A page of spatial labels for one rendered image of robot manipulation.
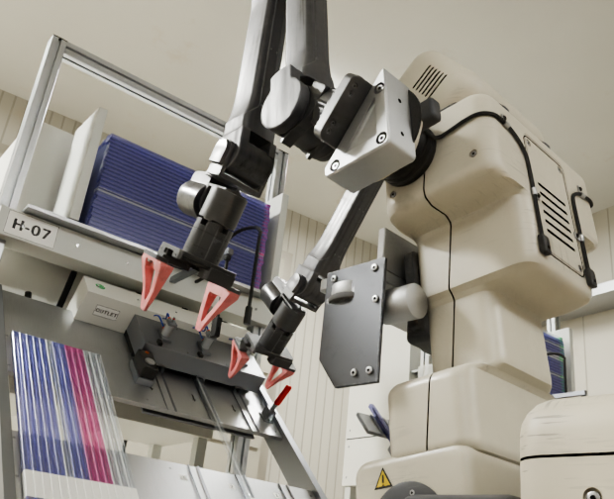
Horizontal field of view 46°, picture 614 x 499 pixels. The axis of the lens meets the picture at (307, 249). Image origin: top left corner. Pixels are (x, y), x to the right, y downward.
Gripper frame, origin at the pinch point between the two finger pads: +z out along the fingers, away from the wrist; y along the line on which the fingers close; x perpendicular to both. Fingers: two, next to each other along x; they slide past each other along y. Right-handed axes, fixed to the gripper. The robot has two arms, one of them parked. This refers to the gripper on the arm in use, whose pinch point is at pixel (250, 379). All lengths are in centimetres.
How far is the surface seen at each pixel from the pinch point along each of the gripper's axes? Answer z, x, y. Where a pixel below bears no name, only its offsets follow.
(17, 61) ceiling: 17, -289, 36
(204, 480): 13.0, 19.5, 9.8
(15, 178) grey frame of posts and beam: -5, -54, 52
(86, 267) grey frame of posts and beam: 6, -42, 30
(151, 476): 12.9, 21.4, 21.7
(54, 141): -11, -77, 43
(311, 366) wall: 105, -229, -191
